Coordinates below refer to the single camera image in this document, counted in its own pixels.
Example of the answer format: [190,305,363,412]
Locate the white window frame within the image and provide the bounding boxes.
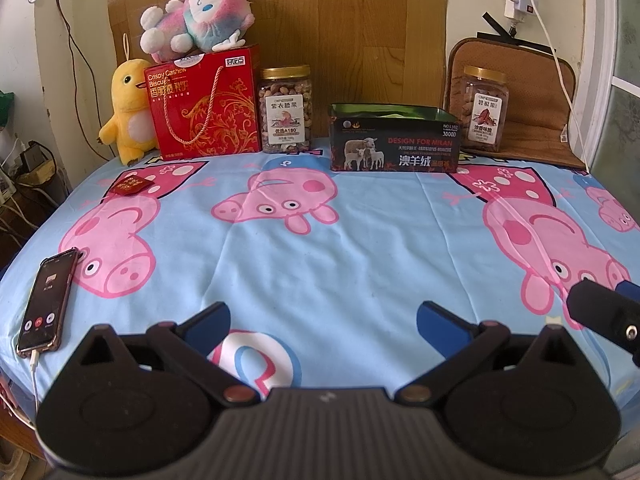
[584,0,640,177]

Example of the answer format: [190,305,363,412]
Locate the red gift box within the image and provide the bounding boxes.
[144,44,263,162]

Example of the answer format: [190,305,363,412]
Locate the clear nut jar gold lid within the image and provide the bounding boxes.
[461,65,510,153]
[257,66,314,155]

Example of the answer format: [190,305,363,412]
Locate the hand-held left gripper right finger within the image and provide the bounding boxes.
[395,301,576,407]

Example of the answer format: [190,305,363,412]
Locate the black sheep print box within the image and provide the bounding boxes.
[328,103,464,174]

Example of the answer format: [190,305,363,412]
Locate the black tape strips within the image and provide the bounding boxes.
[477,10,557,54]

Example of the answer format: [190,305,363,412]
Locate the small red packet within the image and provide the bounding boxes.
[110,172,151,196]

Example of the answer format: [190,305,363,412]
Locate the yellow duck plush toy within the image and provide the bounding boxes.
[97,57,162,167]

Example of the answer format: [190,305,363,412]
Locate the blue pink cartoon bed sheet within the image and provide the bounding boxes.
[0,147,640,441]

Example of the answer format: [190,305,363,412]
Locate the grey power adapter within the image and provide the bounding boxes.
[17,141,57,183]

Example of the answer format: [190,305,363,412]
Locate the brown seat cushion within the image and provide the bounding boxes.
[444,37,589,171]

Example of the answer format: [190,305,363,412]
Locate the white charging cable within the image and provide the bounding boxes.
[0,351,43,431]

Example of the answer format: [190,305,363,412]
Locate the wooden headboard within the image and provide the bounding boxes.
[106,0,449,152]

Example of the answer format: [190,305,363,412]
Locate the pink blue plush toy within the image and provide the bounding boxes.
[139,0,257,64]

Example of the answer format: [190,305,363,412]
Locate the black smartphone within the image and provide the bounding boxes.
[16,247,81,359]

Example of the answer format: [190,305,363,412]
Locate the black wall cable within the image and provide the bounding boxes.
[51,0,120,111]

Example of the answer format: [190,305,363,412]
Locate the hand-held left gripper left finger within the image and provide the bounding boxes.
[80,302,262,407]

